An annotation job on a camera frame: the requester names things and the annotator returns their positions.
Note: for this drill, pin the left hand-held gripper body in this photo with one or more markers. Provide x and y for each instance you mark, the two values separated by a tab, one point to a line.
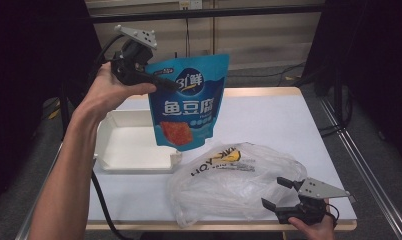
132	63

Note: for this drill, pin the blue snack pouch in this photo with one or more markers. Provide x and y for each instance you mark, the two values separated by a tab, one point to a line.
189	110

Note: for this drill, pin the person's right hand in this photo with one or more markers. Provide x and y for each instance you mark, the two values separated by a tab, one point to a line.
317	231

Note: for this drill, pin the black curtain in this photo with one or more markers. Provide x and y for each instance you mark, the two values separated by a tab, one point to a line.
29	66
372	66

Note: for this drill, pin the white wall socket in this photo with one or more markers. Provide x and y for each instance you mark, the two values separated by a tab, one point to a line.
190	4

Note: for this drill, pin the aluminium rail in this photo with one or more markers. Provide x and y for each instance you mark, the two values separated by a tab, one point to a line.
29	220
369	173

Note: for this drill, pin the black metal stand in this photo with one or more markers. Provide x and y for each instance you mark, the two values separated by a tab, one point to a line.
338	100
65	113

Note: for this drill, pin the white plastic tray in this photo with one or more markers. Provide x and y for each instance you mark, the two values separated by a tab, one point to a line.
129	146

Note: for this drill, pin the white paper table cover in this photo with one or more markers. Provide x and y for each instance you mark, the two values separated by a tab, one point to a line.
272	116

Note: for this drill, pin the black horizontal bar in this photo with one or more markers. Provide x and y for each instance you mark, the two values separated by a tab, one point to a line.
239	12

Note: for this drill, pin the clear plastic bag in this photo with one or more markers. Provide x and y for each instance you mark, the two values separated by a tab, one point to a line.
229	190

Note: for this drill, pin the person's left hand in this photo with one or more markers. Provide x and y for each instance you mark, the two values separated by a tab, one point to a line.
105	93

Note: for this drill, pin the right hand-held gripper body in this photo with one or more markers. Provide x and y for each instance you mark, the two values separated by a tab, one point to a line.
314	191

